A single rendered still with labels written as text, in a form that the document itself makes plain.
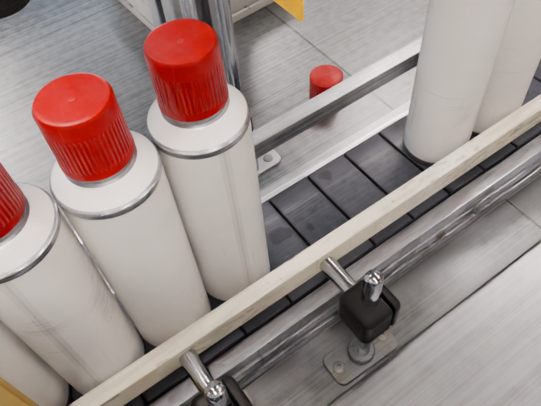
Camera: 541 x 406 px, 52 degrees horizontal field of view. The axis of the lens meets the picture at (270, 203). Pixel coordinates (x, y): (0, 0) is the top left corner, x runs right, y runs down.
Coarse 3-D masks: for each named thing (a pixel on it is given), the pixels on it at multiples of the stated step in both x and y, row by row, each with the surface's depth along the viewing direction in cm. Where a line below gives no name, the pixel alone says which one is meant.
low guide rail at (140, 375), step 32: (512, 128) 42; (448, 160) 41; (480, 160) 43; (416, 192) 39; (352, 224) 38; (384, 224) 40; (320, 256) 37; (256, 288) 36; (288, 288) 37; (224, 320) 35; (160, 352) 34; (128, 384) 33
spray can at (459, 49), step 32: (448, 0) 34; (480, 0) 33; (512, 0) 33; (448, 32) 35; (480, 32) 34; (448, 64) 37; (480, 64) 37; (416, 96) 41; (448, 96) 39; (480, 96) 39; (416, 128) 43; (448, 128) 41; (416, 160) 45
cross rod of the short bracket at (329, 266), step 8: (320, 264) 37; (328, 264) 37; (336, 264) 37; (328, 272) 37; (336, 272) 36; (344, 272) 36; (336, 280) 36; (344, 280) 36; (352, 280) 36; (344, 288) 36
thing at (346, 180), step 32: (352, 160) 46; (384, 160) 46; (288, 192) 44; (320, 192) 45; (352, 192) 44; (384, 192) 44; (448, 192) 44; (288, 224) 43; (320, 224) 42; (288, 256) 41; (352, 256) 41; (256, 320) 38; (224, 352) 39; (160, 384) 36
